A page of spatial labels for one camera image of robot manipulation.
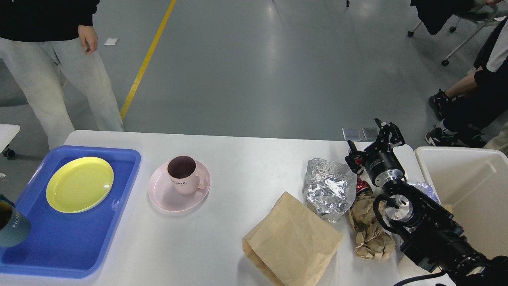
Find white side table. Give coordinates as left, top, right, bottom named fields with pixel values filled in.
left=0, top=124, right=20, bottom=160

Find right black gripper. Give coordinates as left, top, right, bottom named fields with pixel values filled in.
left=344, top=118, right=405, bottom=188

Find yellow plate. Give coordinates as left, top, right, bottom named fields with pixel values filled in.
left=46, top=157, right=115, bottom=213

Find white plastic bin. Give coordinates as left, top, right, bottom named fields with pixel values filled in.
left=395, top=145, right=508, bottom=259

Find blue plastic tray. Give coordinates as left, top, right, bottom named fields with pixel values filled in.
left=1, top=145, right=141, bottom=278

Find standing person grey trousers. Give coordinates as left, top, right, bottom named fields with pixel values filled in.
left=0, top=0, right=125, bottom=149

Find brown paper bag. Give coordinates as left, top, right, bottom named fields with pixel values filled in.
left=242, top=192, right=343, bottom=286

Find crumpled brown paper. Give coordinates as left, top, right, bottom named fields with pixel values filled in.
left=346, top=191, right=395, bottom=262

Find seated person black clothes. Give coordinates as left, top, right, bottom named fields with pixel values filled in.
left=425, top=19, right=508, bottom=153

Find small foil piece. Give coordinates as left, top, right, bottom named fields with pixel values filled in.
left=408, top=182, right=441, bottom=205

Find crumpled aluminium foil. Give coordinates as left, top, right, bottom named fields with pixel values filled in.
left=303, top=158, right=357, bottom=223

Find teal mug yellow inside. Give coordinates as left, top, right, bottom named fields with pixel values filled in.
left=0, top=194, right=32, bottom=247

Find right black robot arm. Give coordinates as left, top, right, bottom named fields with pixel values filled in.
left=345, top=119, right=508, bottom=286

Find crushed red can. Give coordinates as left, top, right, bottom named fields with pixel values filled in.
left=354, top=158, right=373, bottom=197

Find pink mug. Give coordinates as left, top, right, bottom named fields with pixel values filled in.
left=167, top=156, right=210, bottom=195

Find pink plate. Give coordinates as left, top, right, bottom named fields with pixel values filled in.
left=148, top=161, right=211, bottom=215

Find office chair with jacket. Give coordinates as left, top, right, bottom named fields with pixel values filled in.
left=407, top=0, right=508, bottom=66

